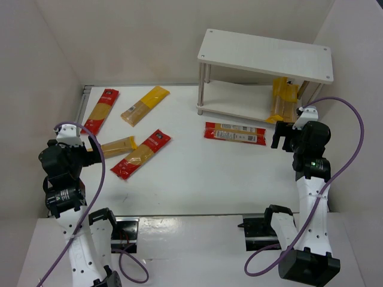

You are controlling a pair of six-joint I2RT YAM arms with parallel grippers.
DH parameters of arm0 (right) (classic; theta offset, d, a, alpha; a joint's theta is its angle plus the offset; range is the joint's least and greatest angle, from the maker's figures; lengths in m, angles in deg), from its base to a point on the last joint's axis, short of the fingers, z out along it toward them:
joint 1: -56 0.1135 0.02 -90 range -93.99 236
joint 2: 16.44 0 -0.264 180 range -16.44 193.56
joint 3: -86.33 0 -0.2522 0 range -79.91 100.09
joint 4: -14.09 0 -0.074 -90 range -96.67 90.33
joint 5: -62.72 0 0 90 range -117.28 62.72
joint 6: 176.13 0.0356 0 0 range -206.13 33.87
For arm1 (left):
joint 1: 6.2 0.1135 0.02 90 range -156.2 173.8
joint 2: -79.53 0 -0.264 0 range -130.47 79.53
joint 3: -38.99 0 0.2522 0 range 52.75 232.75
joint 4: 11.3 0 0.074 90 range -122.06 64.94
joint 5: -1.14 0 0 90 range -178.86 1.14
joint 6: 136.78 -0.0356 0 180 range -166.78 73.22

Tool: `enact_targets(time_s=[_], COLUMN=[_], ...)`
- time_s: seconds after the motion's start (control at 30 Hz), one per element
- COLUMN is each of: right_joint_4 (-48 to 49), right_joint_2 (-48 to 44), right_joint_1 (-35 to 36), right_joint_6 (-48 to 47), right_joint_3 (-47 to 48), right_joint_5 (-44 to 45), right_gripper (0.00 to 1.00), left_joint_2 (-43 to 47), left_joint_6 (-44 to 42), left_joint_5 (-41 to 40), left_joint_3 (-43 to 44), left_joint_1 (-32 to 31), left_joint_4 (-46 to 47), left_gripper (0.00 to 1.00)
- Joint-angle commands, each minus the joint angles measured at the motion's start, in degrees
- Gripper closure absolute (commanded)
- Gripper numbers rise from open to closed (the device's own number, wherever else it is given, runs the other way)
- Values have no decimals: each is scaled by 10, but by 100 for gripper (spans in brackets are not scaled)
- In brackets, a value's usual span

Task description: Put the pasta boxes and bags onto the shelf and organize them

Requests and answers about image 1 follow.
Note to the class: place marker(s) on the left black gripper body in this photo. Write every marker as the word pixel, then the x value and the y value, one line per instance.
pixel 90 153

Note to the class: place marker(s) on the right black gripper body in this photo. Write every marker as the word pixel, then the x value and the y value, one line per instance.
pixel 285 135

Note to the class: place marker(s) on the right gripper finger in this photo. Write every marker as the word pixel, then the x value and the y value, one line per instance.
pixel 287 144
pixel 279 131

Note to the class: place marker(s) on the yellow spaghetti bag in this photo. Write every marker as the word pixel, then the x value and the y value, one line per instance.
pixel 139 110
pixel 119 147

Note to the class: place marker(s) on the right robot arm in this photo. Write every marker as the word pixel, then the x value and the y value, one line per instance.
pixel 306 253

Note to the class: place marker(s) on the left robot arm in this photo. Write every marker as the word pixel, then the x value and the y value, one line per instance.
pixel 87 235

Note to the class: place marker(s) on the yellow spaghetti bags on shelf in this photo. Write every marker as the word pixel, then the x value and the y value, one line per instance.
pixel 284 101

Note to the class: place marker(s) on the white two-tier shelf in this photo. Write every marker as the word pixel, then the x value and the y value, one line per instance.
pixel 300 62

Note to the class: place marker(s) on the red spaghetti bag label up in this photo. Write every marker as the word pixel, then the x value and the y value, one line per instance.
pixel 235 133

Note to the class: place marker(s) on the red spaghetti bag far left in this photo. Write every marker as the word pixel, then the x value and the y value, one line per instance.
pixel 101 111

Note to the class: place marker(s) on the red spaghetti bag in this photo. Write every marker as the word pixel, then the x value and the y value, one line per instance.
pixel 101 111
pixel 144 152

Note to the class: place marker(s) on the red spaghetti bag centre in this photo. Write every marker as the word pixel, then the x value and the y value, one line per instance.
pixel 144 152

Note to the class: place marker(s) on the yellow spaghetti bag top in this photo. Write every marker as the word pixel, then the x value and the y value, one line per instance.
pixel 139 110

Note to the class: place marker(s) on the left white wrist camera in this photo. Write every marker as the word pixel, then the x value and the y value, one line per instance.
pixel 67 136

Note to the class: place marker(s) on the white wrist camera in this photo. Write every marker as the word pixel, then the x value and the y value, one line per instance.
pixel 305 115
pixel 67 136

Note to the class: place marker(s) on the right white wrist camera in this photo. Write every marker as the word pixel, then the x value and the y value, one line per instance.
pixel 305 115

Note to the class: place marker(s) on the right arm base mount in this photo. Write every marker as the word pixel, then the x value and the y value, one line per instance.
pixel 258 231

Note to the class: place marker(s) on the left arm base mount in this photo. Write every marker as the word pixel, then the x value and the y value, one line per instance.
pixel 125 235

